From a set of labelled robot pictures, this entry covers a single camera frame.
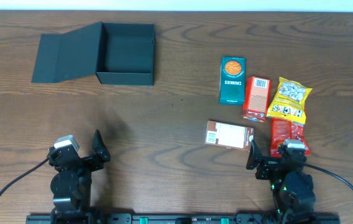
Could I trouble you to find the brown white carton box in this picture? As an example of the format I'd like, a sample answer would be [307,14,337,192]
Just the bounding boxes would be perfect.
[204,120,255,151]

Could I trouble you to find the teal Chunkies cookie box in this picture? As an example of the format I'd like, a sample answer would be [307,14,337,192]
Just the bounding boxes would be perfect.
[219,56,245,106]

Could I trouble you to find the dark green gift box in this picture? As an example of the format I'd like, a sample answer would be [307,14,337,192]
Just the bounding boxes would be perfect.
[32,22,156,86]

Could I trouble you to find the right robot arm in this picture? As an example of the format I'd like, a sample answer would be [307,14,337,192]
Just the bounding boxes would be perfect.
[246,139,316,223]

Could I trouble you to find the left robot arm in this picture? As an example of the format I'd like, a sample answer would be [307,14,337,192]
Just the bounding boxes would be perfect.
[47,129,111,223]

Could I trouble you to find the red snack pouch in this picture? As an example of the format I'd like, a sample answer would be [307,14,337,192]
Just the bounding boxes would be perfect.
[270,118,311,157]

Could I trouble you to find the red orange snack box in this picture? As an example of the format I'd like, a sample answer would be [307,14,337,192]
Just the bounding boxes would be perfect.
[242,77,271,123]

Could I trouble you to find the yellow Hacks candy bag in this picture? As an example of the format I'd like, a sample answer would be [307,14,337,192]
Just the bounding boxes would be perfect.
[267,77,312,126]

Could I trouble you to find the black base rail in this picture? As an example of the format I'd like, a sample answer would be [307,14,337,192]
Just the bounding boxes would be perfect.
[25,213,341,224]

